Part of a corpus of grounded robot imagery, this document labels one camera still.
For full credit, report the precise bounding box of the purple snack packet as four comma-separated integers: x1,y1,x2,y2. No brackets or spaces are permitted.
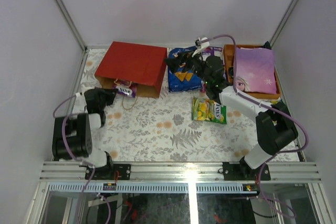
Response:
202,47,224,64

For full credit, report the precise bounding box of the aluminium front rail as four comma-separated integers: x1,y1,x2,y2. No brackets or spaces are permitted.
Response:
39,161,321,184

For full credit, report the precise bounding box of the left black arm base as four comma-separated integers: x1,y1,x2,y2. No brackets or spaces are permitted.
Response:
92,154,131,180

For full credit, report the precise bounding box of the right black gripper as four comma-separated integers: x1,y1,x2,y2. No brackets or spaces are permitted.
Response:
164,48,211,86

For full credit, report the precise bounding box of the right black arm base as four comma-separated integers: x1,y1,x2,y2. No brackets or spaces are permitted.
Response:
217,157,271,183

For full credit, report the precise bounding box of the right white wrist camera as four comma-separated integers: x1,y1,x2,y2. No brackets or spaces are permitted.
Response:
192,37,210,57

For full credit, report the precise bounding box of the grey slotted cable duct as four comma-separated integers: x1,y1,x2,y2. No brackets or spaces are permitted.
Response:
49,182,258,195

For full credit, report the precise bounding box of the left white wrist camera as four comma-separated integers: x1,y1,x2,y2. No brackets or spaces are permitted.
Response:
75,84,92,98

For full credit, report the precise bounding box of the blue chips bag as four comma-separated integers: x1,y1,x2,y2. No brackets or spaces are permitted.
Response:
167,46,202,93

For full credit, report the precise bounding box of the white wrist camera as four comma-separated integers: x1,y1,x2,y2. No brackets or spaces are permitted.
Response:
192,37,210,57
75,84,92,98

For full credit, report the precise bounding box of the green yellow candy packet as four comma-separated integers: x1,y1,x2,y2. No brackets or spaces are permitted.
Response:
269,101,281,125

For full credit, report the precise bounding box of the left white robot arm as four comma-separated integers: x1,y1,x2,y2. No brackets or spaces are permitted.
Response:
52,87,120,180

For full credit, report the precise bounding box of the purple Frozen cloth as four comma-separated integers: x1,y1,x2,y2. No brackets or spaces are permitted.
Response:
234,47,277,94

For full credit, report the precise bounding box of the red brown paper bag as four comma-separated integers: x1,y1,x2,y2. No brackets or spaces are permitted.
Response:
94,41,167,99

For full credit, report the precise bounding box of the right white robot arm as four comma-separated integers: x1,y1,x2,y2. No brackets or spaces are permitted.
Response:
164,51,298,179

